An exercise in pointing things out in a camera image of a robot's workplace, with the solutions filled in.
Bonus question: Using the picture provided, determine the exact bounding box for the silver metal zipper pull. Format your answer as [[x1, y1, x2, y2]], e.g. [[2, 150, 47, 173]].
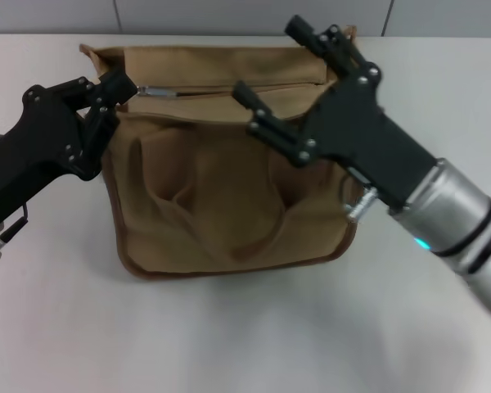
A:
[[136, 84, 182, 100]]

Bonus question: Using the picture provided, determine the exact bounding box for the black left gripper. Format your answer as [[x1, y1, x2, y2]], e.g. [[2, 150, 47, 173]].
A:
[[0, 67, 137, 224]]

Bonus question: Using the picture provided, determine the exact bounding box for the khaki canvas food bag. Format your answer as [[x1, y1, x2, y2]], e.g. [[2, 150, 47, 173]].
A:
[[79, 25, 367, 282]]

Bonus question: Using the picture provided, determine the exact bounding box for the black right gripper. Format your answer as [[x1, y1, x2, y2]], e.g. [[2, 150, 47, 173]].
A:
[[232, 15, 441, 206]]

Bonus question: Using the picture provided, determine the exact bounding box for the right gripper cable connector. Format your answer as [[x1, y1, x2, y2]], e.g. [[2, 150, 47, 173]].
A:
[[342, 169, 378, 224]]

